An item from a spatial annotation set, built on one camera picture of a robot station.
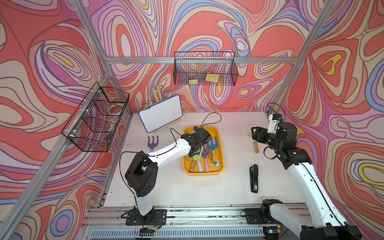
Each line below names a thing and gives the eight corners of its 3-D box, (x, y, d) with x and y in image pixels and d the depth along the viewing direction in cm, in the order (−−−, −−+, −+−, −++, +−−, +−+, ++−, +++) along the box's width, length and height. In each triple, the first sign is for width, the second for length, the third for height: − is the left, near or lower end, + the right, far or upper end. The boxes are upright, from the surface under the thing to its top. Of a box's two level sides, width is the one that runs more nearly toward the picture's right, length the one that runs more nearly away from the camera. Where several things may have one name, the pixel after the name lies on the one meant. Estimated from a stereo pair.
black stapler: (250, 191, 83) (253, 189, 79) (249, 167, 92) (252, 163, 88) (257, 193, 82) (260, 190, 78) (255, 168, 92) (258, 164, 87)
